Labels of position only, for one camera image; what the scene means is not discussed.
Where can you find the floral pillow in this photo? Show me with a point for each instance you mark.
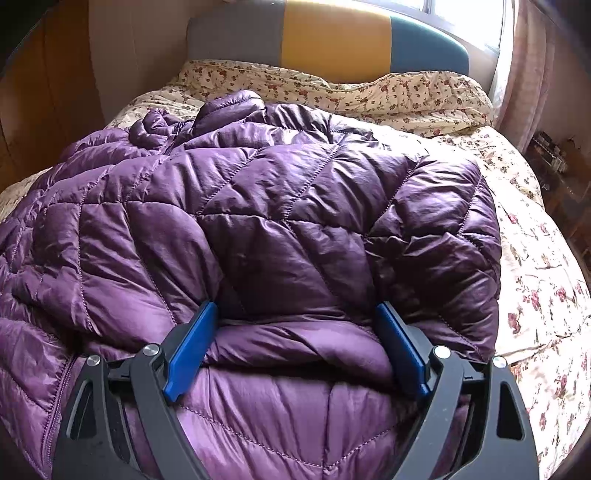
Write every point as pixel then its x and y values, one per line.
pixel 392 97

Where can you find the floral bed cover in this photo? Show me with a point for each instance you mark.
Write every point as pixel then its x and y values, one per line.
pixel 531 258

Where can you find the bright window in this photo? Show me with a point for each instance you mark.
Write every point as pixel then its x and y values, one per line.
pixel 461 18

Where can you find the grey yellow blue headboard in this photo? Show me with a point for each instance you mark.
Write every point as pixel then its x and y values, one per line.
pixel 332 37

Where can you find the wooden wardrobe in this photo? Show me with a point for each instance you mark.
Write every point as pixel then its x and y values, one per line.
pixel 46 92

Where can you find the wooden bedside table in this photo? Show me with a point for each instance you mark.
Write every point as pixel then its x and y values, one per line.
pixel 570 198

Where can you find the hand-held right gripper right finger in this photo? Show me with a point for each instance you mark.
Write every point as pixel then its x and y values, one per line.
pixel 399 344

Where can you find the purple quilted down jacket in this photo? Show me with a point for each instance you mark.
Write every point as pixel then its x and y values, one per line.
pixel 277 207

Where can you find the small clutter pile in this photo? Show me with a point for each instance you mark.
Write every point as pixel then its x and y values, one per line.
pixel 549 152

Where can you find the pink curtain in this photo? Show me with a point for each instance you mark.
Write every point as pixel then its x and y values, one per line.
pixel 526 69

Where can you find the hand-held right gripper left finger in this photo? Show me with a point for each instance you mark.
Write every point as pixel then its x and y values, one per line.
pixel 194 346

